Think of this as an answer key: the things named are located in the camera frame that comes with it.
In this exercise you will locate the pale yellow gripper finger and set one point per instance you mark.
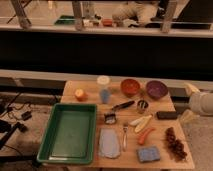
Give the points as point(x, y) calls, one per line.
point(190, 89)
point(188, 116)

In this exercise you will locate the black eraser block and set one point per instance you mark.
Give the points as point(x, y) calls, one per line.
point(164, 115)

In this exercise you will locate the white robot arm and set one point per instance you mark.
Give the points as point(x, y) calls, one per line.
point(200, 104)

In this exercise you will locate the small metal cup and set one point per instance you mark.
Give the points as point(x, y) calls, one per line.
point(142, 105)

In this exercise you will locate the clear plastic cup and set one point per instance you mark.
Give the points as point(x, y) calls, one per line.
point(103, 84)

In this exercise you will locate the purple bowl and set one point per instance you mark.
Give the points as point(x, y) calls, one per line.
point(156, 89)

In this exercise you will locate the dark red grape bunch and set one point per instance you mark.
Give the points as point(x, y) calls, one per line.
point(175, 145)

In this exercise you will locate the orange carrot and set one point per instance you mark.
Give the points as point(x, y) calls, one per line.
point(144, 135)

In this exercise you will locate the wooden table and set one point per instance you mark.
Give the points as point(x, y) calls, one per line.
point(128, 159)

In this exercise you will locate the blue sponge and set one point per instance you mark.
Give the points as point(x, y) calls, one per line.
point(148, 154)

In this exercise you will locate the orange bowl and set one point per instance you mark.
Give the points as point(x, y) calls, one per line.
point(130, 87)

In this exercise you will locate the silver fork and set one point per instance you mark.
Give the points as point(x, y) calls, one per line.
point(125, 131)

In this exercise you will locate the grey blue cloth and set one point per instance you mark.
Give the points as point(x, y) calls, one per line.
point(109, 146)

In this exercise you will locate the orange apple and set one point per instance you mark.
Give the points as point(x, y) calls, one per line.
point(80, 95)

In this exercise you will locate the green plastic tray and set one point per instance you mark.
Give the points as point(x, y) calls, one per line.
point(69, 137)

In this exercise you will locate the black handled brush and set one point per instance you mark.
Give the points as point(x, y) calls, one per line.
point(110, 116)

